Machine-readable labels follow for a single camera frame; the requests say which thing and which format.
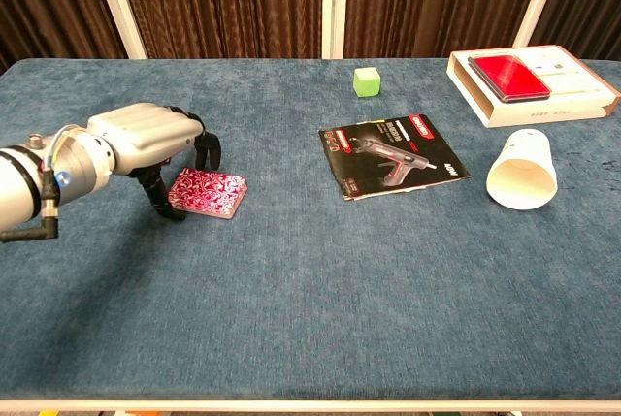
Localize white cardboard box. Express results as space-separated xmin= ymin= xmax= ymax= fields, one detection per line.
xmin=445 ymin=45 xmax=621 ymax=129

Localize red phone case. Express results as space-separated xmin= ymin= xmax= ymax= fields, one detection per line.
xmin=467 ymin=53 xmax=553 ymax=104

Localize black glue gun booklet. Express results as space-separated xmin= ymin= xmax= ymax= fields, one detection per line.
xmin=317 ymin=113 xmax=472 ymax=202

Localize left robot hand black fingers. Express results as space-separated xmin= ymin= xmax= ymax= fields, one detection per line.
xmin=86 ymin=102 xmax=223 ymax=222

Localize green cube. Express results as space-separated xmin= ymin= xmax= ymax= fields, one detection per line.
xmin=352 ymin=66 xmax=382 ymax=99

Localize white paper cup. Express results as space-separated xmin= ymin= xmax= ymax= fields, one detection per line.
xmin=485 ymin=128 xmax=559 ymax=212

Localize blue table cloth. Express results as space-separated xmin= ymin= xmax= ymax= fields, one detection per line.
xmin=0 ymin=57 xmax=621 ymax=402

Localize red patterned playing card pile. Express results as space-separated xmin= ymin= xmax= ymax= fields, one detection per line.
xmin=167 ymin=167 xmax=248 ymax=221

